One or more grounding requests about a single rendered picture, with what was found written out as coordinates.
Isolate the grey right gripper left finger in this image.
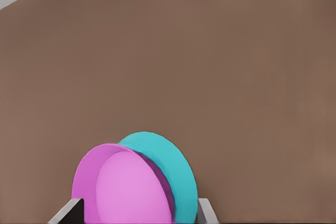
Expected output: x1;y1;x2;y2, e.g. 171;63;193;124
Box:
47;197;85;224

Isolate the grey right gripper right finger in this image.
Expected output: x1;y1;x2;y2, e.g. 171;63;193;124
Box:
194;197;220;224

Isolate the blue plate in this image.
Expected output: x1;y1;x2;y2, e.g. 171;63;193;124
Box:
117;131;198;224

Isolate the pink plate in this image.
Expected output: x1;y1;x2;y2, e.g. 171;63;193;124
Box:
71;143;176;224

